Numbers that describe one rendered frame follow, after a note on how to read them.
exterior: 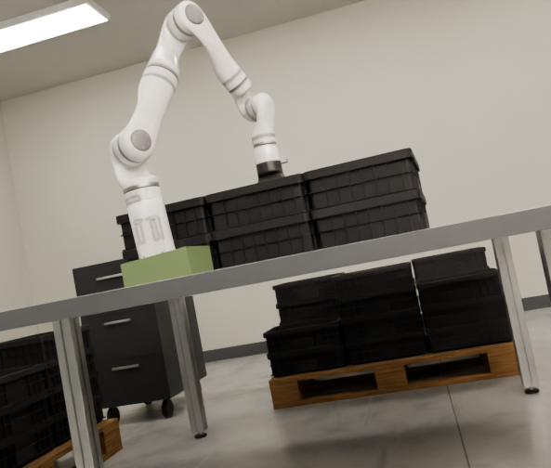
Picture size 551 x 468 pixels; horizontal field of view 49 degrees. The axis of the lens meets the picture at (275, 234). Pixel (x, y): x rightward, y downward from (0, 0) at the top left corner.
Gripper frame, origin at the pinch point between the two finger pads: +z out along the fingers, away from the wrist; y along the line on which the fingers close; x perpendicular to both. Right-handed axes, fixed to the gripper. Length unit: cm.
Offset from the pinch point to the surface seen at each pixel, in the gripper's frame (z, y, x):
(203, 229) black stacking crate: 1.9, -20.8, -7.7
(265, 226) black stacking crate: 4.6, -1.9, -9.0
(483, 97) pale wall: -89, 95, 344
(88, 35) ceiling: -192, -191, 247
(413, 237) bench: 16, 40, -60
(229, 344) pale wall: 73, -153, 328
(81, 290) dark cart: 8, -152, 123
